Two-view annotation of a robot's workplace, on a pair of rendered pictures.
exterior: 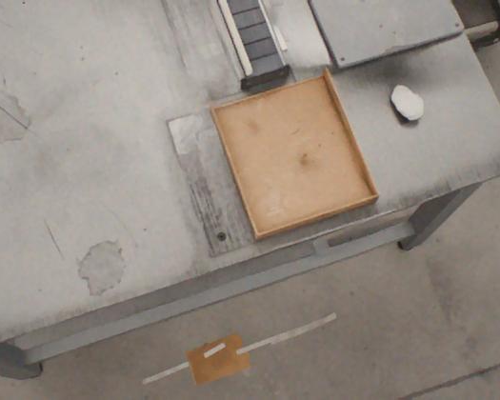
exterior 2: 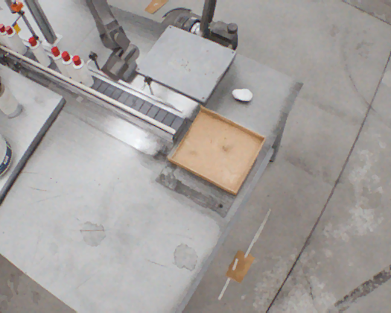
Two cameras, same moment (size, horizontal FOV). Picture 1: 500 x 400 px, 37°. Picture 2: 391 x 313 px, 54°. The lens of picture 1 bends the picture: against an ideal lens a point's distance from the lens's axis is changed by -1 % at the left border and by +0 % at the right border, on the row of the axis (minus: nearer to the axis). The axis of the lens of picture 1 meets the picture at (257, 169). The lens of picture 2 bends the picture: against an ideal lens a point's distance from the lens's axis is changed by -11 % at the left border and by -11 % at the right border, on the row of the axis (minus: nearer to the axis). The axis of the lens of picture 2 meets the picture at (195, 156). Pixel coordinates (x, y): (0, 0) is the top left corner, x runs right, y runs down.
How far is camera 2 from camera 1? 0.33 m
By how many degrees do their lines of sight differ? 9
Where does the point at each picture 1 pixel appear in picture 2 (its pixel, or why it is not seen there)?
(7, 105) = (87, 227)
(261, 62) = (173, 124)
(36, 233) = (147, 267)
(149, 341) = (205, 283)
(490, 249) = (302, 133)
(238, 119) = (184, 155)
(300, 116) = (207, 133)
